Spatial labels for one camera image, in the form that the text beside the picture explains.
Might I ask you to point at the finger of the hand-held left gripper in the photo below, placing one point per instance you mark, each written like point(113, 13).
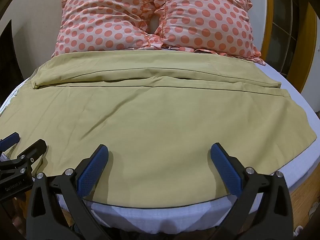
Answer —
point(32, 152)
point(9, 140)

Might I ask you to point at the bed with white sheet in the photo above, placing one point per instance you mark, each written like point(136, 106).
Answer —
point(295, 110)

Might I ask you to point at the olive green bed sheet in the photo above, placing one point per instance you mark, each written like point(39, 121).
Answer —
point(160, 120)

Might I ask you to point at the pink polka dot pillow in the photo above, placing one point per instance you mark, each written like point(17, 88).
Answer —
point(207, 17)
point(105, 20)

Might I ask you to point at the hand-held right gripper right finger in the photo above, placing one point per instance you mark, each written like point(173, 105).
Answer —
point(226, 168)

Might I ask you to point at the wooden headboard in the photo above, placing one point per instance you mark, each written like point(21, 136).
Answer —
point(306, 42)

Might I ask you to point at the window with metal grille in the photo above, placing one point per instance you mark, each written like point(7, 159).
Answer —
point(285, 27)

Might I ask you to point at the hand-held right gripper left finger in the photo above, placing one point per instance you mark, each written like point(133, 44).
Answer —
point(93, 168)

